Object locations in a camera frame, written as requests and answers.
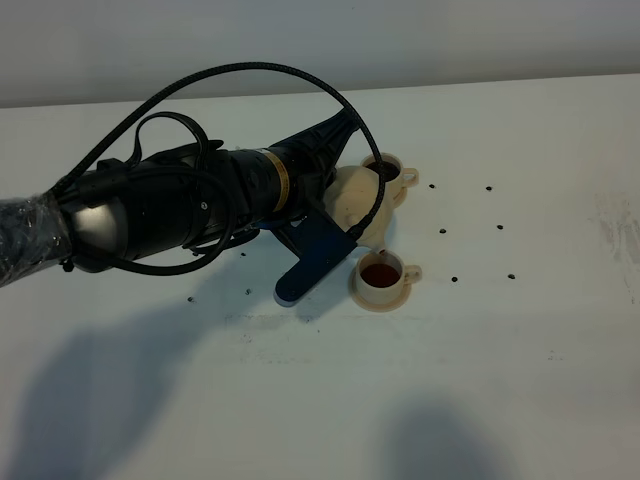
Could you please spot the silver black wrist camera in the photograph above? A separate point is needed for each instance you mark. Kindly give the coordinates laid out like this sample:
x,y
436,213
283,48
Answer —
x,y
320,246

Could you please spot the beige near cup saucer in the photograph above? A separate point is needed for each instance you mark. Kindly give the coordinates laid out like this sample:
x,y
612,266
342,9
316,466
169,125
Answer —
x,y
379,299

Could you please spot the beige ceramic teapot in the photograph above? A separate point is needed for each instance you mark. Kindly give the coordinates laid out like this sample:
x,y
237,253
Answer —
x,y
350,197

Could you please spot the beige far cup saucer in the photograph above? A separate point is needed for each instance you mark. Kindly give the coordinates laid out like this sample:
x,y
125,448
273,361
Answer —
x,y
397,191

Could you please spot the beige near teacup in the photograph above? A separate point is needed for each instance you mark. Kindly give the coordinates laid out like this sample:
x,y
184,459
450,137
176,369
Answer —
x,y
384,268

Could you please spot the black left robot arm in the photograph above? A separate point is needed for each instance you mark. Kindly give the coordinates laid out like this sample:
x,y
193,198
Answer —
x,y
175,211

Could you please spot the beige teacup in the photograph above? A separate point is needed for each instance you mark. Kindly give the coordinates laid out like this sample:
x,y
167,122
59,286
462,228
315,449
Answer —
x,y
384,268
391,168

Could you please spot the beige far teacup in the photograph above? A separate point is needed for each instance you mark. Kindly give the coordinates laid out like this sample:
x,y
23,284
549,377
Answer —
x,y
391,168

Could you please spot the beige cup saucer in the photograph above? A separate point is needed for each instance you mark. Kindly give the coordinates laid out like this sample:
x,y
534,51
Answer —
x,y
379,299
397,191

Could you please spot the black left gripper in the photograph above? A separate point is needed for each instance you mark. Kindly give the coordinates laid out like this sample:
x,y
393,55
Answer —
x,y
310,158

